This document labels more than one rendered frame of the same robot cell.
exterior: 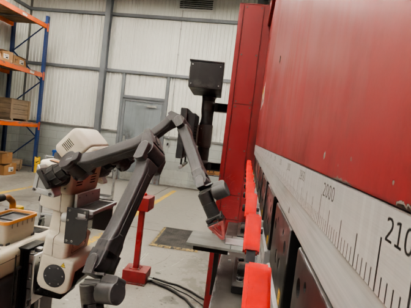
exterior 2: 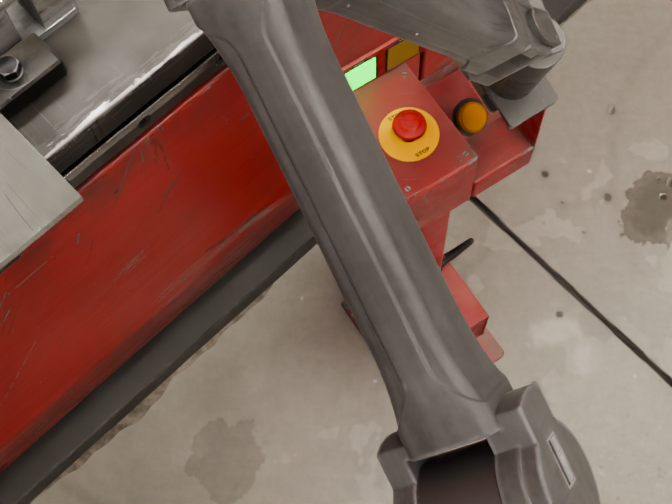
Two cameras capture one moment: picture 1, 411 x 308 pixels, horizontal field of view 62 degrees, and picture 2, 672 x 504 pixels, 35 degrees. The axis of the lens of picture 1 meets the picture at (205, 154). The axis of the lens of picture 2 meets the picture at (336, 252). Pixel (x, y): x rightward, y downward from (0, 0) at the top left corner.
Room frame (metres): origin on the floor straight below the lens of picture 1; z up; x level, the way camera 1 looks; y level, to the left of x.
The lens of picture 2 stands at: (1.46, 0.51, 1.90)
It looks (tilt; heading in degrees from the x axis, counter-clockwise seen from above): 68 degrees down; 223
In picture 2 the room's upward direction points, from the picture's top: 5 degrees counter-clockwise
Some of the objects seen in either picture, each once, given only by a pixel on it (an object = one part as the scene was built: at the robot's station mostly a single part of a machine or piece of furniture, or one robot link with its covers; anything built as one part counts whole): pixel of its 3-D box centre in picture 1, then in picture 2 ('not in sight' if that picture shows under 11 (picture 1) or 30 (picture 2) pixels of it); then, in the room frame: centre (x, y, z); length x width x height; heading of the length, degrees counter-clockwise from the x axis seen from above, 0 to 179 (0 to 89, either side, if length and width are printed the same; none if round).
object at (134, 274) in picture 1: (139, 236); not in sight; (3.11, 0.52, 0.41); 0.25 x 0.20 x 0.83; 83
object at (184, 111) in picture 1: (189, 134); not in sight; (2.61, 0.14, 1.42); 0.45 x 0.12 x 0.36; 178
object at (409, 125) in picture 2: not in sight; (409, 129); (0.96, 0.17, 0.79); 0.04 x 0.04 x 0.04
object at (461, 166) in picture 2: not in sight; (435, 121); (0.91, 0.17, 0.75); 0.20 x 0.16 x 0.18; 162
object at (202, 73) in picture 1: (202, 121); not in sight; (2.66, 0.06, 1.53); 0.51 x 0.25 x 0.85; 178
